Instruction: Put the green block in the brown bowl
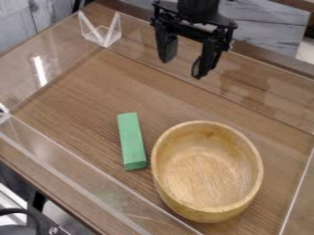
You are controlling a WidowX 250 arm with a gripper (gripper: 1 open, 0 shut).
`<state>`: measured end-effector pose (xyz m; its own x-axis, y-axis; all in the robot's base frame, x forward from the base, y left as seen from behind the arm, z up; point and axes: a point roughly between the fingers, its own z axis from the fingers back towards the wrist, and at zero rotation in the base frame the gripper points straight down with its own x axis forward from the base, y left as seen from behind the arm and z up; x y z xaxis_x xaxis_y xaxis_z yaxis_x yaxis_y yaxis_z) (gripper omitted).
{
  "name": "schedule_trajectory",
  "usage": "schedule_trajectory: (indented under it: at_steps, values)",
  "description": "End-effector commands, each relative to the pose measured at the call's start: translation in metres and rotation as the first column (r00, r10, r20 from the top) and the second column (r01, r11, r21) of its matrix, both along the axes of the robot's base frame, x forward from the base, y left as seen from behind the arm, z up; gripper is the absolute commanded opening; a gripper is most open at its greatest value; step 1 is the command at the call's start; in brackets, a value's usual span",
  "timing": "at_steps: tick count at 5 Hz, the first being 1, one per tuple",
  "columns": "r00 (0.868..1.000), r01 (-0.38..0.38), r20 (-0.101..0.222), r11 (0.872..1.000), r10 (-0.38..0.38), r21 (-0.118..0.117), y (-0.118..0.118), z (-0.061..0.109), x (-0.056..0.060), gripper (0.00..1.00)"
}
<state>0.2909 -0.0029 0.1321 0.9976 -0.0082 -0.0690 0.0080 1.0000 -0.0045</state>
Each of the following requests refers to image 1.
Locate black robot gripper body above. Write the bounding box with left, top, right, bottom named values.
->
left=149, top=0, right=239, bottom=52

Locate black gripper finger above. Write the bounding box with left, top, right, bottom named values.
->
left=191, top=39, right=222, bottom=79
left=156, top=25, right=177, bottom=63

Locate green rectangular block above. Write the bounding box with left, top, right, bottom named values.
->
left=117, top=113, right=147, bottom=171

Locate light wooden oval bowl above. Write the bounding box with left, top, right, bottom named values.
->
left=151, top=120, right=263, bottom=223

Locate clear acrylic corner bracket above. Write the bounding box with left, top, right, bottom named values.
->
left=79, top=11, right=121, bottom=48

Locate black cable under table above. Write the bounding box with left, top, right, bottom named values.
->
left=0, top=207, right=42, bottom=235

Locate black table leg bracket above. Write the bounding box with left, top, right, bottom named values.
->
left=26, top=191, right=71, bottom=235

